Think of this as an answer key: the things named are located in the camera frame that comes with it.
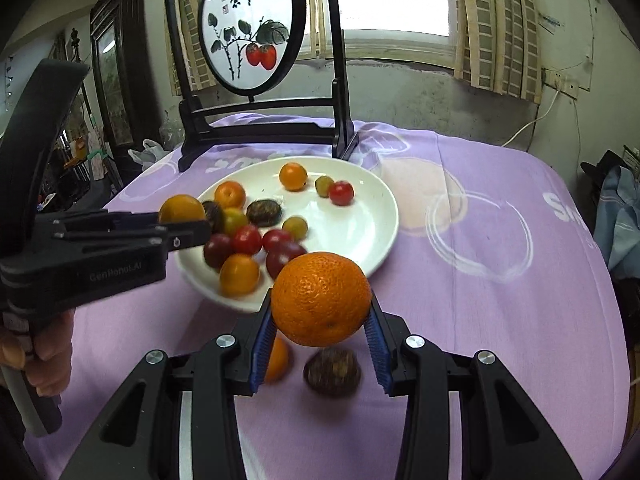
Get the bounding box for white cable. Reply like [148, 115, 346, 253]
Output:
[502, 90, 558, 148]

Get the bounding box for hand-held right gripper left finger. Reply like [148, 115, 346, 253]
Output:
[59, 292, 278, 480]

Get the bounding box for person's left hand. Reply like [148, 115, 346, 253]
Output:
[0, 306, 76, 397]

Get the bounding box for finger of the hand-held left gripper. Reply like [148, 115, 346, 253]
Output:
[52, 219, 212, 253]
[35, 209, 166, 235]

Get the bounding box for white oval plate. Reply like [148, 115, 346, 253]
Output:
[176, 156, 400, 313]

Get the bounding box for small orange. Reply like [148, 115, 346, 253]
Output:
[214, 181, 247, 209]

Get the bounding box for blue clothing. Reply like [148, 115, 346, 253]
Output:
[597, 165, 640, 281]

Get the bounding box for dark brown passion fruit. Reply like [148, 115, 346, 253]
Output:
[303, 348, 362, 397]
[246, 199, 283, 228]
[201, 201, 227, 235]

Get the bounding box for red tomato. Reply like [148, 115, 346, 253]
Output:
[262, 229, 293, 253]
[231, 225, 264, 256]
[328, 181, 355, 207]

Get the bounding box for black cloth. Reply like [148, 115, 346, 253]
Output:
[580, 150, 623, 181]

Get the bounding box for white plastic bag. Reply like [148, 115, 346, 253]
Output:
[128, 138, 168, 171]

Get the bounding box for orange tangerine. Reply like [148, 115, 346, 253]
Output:
[279, 162, 308, 192]
[270, 251, 373, 347]

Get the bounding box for dark red plum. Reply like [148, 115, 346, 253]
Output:
[265, 242, 308, 281]
[203, 233, 235, 269]

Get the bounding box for yellow-orange orange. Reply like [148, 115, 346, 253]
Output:
[158, 194, 207, 226]
[264, 335, 290, 383]
[222, 208, 251, 236]
[219, 253, 261, 297]

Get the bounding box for round painted screen on stand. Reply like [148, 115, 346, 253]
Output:
[164, 0, 361, 172]

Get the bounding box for dark wooden cabinet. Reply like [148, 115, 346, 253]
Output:
[90, 0, 161, 148]

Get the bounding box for checked beige curtain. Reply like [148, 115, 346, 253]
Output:
[170, 0, 221, 96]
[452, 0, 543, 106]

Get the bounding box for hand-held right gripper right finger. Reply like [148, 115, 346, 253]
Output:
[364, 294, 583, 480]

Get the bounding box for purple printed tablecloth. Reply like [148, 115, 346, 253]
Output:
[22, 112, 628, 480]

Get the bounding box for wall power socket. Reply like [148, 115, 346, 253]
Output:
[542, 67, 581, 101]

